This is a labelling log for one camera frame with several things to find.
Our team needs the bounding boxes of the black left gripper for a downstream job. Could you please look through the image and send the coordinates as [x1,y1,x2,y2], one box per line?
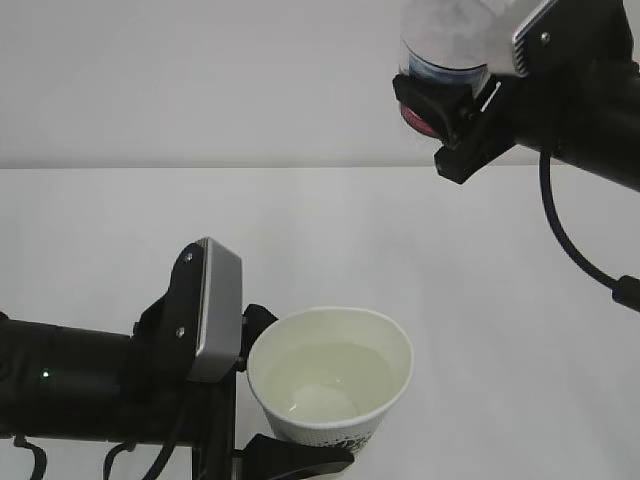
[119,304,355,480]

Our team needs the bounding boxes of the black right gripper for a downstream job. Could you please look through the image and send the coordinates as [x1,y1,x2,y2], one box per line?
[392,0,640,186]

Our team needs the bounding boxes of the clear Nongfu Spring water bottle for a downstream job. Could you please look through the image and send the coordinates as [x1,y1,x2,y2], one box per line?
[395,0,541,137]

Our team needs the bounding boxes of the white paper cup green print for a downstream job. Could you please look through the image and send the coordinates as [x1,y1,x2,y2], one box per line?
[246,307,414,454]

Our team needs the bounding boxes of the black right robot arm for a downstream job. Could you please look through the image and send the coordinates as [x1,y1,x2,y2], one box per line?
[393,1,639,189]

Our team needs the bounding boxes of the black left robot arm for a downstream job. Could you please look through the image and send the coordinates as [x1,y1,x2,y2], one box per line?
[1,303,354,479]

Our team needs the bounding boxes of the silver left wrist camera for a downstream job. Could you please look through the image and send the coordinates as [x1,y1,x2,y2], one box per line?
[133,236,245,384]

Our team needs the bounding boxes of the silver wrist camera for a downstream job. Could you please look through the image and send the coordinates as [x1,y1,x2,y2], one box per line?
[133,236,245,384]
[486,0,634,98]

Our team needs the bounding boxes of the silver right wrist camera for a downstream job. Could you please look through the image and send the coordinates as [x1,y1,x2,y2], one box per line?
[486,0,634,98]

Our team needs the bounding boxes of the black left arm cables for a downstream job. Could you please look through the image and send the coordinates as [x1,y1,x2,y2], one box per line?
[0,394,189,480]

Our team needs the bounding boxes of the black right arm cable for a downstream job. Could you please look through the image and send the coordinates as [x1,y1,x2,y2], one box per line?
[538,149,640,314]

